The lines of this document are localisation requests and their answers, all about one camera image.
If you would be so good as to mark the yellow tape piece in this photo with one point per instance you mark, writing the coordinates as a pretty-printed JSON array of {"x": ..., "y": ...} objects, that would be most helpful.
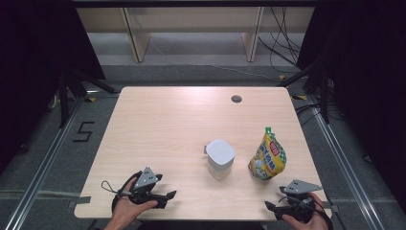
[
  {"x": 282, "y": 77},
  {"x": 300, "y": 97},
  {"x": 92, "y": 99}
]

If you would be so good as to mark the person's left hand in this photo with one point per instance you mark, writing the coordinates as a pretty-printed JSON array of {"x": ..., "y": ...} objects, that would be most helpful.
[{"x": 127, "y": 212}]

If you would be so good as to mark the yellow spouted pouch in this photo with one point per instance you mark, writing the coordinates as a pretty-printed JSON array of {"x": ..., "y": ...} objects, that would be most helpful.
[{"x": 268, "y": 159}]

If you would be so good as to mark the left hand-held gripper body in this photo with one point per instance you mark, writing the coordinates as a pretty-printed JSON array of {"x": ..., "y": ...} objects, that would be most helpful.
[{"x": 145, "y": 180}]

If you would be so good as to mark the clear container with white lid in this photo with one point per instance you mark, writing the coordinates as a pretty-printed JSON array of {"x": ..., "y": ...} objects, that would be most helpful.
[{"x": 219, "y": 153}]

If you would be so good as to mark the light wooden shelf unit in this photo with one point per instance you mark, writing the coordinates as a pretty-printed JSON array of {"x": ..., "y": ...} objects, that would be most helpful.
[{"x": 191, "y": 19}]

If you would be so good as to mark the person's right hand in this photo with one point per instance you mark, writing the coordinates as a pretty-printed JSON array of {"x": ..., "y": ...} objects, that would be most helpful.
[{"x": 314, "y": 223}]

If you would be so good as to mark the metal floor rail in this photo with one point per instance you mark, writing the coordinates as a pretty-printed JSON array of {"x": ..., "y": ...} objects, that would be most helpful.
[
  {"x": 342, "y": 159},
  {"x": 49, "y": 163}
]

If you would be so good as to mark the black curtain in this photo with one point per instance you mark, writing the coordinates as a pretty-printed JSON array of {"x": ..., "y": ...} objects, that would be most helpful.
[
  {"x": 32, "y": 64},
  {"x": 376, "y": 80}
]

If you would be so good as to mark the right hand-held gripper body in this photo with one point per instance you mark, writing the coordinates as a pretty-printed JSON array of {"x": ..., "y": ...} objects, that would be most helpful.
[{"x": 300, "y": 187}]

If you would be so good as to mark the grey tape strip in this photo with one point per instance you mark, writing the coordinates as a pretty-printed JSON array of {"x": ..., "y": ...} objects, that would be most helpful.
[
  {"x": 79, "y": 201},
  {"x": 334, "y": 208}
]

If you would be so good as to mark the black metal stand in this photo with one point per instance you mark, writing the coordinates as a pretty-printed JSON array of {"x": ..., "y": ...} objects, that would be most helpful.
[
  {"x": 63, "y": 102},
  {"x": 325, "y": 96}
]

